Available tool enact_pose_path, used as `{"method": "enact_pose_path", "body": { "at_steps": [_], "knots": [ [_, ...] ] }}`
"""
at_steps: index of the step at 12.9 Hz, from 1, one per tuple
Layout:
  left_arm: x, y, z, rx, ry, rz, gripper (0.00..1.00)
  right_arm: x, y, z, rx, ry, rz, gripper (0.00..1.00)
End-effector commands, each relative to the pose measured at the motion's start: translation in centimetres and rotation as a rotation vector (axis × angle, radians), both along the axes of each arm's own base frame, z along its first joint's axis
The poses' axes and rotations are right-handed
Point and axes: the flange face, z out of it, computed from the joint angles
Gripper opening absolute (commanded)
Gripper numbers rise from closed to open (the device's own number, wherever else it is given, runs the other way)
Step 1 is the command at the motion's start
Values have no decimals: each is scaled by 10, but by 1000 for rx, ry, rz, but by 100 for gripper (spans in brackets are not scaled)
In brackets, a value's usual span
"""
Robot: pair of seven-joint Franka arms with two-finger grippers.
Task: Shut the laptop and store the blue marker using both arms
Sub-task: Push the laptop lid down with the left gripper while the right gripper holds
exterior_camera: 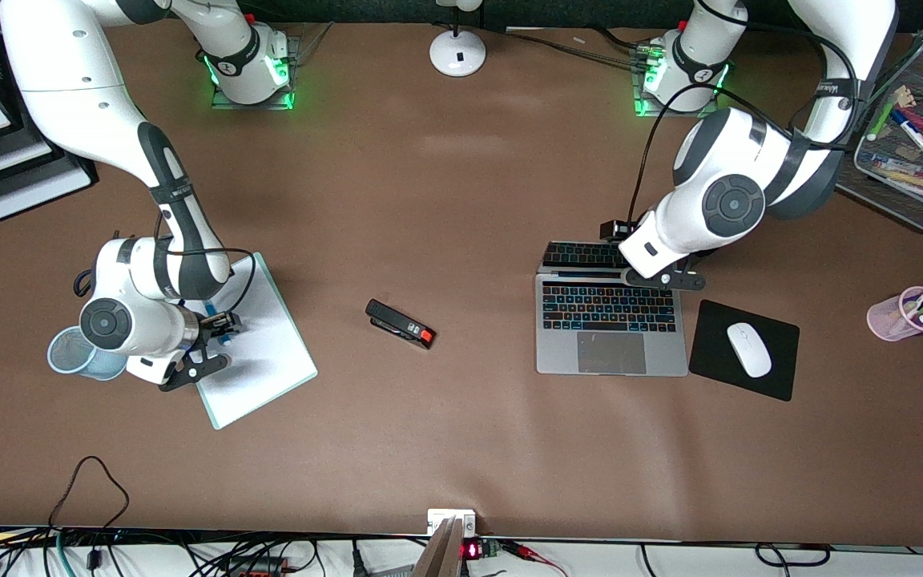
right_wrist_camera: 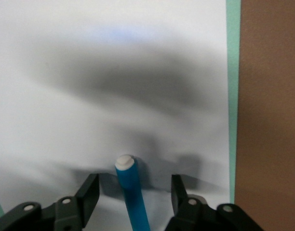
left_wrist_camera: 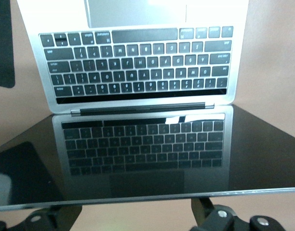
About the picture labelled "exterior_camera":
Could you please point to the grey mesh desk tray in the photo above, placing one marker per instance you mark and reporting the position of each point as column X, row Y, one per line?
column 910, row 200

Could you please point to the black stapler red end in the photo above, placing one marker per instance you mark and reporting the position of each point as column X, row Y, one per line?
column 399, row 323

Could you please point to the black scissors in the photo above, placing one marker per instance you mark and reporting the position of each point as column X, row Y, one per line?
column 81, row 280

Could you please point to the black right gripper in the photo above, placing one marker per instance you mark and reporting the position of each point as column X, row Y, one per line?
column 214, row 324

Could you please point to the white power socket box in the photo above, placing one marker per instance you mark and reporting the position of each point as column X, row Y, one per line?
column 439, row 517

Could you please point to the mint green clipboard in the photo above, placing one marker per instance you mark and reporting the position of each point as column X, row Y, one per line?
column 269, row 361

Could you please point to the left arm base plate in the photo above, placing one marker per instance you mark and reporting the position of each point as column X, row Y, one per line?
column 644, row 110

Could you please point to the black camera bracket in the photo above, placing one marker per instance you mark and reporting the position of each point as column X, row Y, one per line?
column 674, row 280
column 197, row 370

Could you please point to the black mouse pad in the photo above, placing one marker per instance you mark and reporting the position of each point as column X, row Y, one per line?
column 746, row 349

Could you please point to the grey camera stand post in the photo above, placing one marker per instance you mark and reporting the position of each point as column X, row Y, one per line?
column 439, row 553

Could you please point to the white round lamp base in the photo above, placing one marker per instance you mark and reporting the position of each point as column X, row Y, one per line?
column 457, row 53

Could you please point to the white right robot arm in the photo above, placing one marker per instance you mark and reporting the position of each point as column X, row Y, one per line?
column 69, row 80

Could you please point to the silver laptop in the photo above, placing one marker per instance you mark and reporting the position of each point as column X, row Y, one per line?
column 610, row 336

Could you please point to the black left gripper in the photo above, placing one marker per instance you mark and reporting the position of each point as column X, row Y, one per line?
column 613, row 230

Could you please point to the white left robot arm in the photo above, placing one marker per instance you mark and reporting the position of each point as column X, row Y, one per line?
column 750, row 160

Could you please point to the black stacked document tray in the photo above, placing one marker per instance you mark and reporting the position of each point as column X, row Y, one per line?
column 29, row 172

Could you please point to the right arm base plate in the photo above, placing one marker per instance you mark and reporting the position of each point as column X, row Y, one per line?
column 221, row 101

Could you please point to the black right camera bracket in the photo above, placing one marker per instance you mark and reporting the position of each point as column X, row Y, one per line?
column 197, row 370

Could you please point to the green whiteboard marker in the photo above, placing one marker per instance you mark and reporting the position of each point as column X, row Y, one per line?
column 882, row 120

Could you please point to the white paper sheet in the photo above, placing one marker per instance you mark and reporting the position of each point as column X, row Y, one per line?
column 269, row 353

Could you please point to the blue whiteboard marker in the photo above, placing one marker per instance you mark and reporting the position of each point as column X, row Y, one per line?
column 918, row 138

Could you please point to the black left camera bracket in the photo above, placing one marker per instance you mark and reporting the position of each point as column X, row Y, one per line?
column 674, row 280

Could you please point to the blue marker white cap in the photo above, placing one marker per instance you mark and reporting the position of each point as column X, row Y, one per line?
column 226, row 339

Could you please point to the pink mesh pen cup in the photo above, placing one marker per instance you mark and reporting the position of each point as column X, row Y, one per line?
column 902, row 316

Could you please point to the white computer mouse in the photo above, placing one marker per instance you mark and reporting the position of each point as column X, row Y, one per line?
column 749, row 349

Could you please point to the red display circuit module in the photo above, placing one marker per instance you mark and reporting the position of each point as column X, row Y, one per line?
column 477, row 550

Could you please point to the light blue mesh pen cup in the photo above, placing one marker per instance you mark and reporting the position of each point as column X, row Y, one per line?
column 65, row 353

